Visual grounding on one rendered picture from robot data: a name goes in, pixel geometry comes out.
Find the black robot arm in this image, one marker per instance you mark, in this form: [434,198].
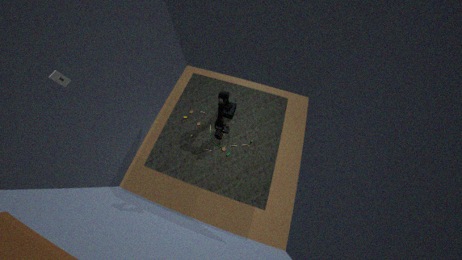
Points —
[220,121]

